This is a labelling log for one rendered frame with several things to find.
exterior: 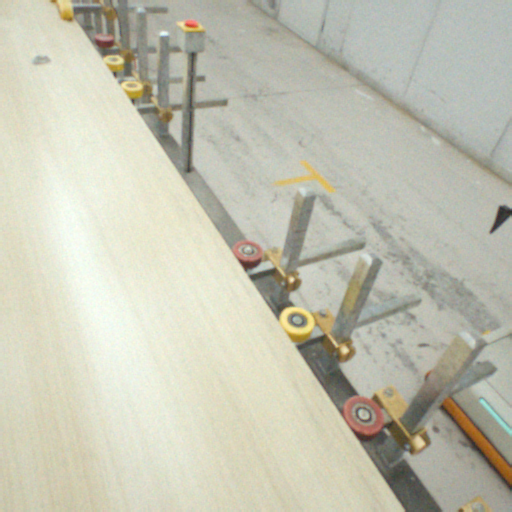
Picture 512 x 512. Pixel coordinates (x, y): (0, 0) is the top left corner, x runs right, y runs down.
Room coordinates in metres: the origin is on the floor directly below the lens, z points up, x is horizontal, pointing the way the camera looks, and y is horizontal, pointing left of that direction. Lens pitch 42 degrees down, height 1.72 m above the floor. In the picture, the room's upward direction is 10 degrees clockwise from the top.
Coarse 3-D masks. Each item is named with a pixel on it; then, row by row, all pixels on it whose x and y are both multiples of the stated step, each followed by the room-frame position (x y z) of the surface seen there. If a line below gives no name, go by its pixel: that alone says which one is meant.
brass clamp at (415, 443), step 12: (372, 396) 0.59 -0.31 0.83; (384, 396) 0.59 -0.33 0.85; (396, 396) 0.59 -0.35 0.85; (384, 408) 0.56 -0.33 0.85; (396, 408) 0.56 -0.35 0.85; (396, 420) 0.53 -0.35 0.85; (396, 432) 0.52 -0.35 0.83; (408, 432) 0.51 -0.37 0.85; (420, 432) 0.52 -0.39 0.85; (408, 444) 0.50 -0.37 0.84; (420, 444) 0.49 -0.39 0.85
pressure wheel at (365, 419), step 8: (352, 400) 0.53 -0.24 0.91; (360, 400) 0.53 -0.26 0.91; (368, 400) 0.53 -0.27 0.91; (344, 408) 0.51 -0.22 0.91; (352, 408) 0.51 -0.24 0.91; (360, 408) 0.51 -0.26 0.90; (368, 408) 0.52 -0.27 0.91; (376, 408) 0.52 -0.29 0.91; (344, 416) 0.49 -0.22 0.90; (352, 416) 0.49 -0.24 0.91; (360, 416) 0.50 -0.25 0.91; (368, 416) 0.50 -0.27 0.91; (376, 416) 0.50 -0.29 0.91; (352, 424) 0.48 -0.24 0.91; (360, 424) 0.48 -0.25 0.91; (368, 424) 0.48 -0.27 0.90; (376, 424) 0.48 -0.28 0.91; (352, 432) 0.47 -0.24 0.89; (360, 432) 0.46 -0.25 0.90; (368, 432) 0.47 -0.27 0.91; (376, 432) 0.47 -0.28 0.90; (360, 440) 0.46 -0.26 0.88; (368, 440) 0.46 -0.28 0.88
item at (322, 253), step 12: (348, 240) 1.13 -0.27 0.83; (360, 240) 1.14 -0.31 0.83; (312, 252) 1.04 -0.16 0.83; (324, 252) 1.05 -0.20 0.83; (336, 252) 1.07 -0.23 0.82; (348, 252) 1.10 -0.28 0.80; (264, 264) 0.95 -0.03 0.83; (300, 264) 1.00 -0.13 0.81; (252, 276) 0.91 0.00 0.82; (264, 276) 0.93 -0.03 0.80
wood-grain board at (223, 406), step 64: (0, 0) 2.37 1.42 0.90; (0, 64) 1.71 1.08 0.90; (64, 64) 1.82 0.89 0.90; (0, 128) 1.28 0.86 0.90; (64, 128) 1.35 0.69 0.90; (128, 128) 1.42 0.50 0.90; (0, 192) 0.97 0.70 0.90; (64, 192) 1.02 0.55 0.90; (128, 192) 1.07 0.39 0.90; (0, 256) 0.74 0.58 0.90; (64, 256) 0.78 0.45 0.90; (128, 256) 0.82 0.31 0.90; (192, 256) 0.86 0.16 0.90; (0, 320) 0.57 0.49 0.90; (64, 320) 0.60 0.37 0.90; (128, 320) 0.63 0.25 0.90; (192, 320) 0.66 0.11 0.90; (256, 320) 0.69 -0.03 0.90; (0, 384) 0.43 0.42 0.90; (64, 384) 0.46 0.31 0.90; (128, 384) 0.48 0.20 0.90; (192, 384) 0.50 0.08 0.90; (256, 384) 0.53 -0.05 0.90; (0, 448) 0.33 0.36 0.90; (64, 448) 0.34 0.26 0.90; (128, 448) 0.36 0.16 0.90; (192, 448) 0.38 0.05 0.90; (256, 448) 0.40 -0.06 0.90; (320, 448) 0.42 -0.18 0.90
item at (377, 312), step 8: (408, 296) 0.93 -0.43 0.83; (416, 296) 0.94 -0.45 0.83; (384, 304) 0.88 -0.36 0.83; (392, 304) 0.89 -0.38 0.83; (400, 304) 0.89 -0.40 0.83; (408, 304) 0.90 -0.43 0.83; (416, 304) 0.92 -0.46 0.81; (368, 312) 0.84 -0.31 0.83; (376, 312) 0.85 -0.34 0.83; (384, 312) 0.85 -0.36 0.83; (392, 312) 0.87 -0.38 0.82; (360, 320) 0.81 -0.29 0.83; (368, 320) 0.83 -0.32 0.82; (376, 320) 0.84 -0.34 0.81; (312, 336) 0.73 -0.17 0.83; (320, 336) 0.74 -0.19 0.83; (296, 344) 0.70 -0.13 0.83; (304, 344) 0.71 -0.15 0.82; (312, 344) 0.73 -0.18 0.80
